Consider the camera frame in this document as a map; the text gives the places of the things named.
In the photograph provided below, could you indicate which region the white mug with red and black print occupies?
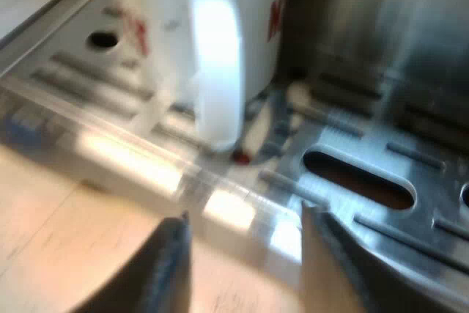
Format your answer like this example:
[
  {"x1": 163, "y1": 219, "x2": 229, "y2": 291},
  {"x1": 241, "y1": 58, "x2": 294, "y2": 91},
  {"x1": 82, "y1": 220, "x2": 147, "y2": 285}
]
[{"x1": 117, "y1": 0, "x2": 290, "y2": 153}]

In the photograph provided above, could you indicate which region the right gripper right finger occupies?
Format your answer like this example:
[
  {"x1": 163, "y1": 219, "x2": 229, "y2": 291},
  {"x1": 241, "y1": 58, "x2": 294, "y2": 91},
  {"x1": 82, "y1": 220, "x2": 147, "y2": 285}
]
[{"x1": 300, "y1": 201, "x2": 469, "y2": 313}]

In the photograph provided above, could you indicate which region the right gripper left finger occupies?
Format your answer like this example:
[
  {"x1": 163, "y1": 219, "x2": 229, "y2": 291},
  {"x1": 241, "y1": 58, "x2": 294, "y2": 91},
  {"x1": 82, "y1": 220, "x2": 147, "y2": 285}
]
[{"x1": 75, "y1": 211, "x2": 193, "y2": 313}]

